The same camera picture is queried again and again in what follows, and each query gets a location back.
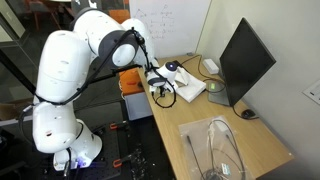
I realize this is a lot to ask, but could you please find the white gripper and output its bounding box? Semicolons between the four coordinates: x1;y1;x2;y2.
148;84;169;99

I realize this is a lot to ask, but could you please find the black metal bar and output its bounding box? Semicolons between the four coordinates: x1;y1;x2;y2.
88;63;143;85

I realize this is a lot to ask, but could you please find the orange black clamp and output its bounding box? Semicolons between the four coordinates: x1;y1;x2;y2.
109;121;130;131
112;152;142;169

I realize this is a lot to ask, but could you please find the white power adapter box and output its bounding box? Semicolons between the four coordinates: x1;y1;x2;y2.
202;58;220;75

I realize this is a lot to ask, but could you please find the silver monitor stand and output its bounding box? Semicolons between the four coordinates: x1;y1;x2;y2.
207;80;233;108

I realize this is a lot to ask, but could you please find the clear plastic bag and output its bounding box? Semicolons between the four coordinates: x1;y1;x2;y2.
178;114;255;180

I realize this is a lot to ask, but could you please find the whiteboard with dark writing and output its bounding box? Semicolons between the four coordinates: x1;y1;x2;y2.
129;0;213;60

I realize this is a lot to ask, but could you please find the black robot table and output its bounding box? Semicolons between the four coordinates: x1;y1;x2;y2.
33;119;161;180

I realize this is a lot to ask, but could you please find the black computer monitor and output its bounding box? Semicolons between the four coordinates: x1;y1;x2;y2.
219;17;278;108

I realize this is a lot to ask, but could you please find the black computer mouse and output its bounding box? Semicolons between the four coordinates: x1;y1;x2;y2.
240;108;257;120

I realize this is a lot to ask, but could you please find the green white label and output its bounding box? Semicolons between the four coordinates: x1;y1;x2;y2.
221;162;232;176

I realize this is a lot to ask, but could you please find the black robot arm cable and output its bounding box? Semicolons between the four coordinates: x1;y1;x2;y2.
18;28;151;134

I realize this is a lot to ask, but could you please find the thin black straight cable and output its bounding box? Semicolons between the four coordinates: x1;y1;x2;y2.
185;134;205;180

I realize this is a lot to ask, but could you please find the thin coiled cable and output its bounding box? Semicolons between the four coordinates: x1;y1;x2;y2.
207;118;247;180

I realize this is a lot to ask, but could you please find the white paper wall sign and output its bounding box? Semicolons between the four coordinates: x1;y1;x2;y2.
302;78;320;107

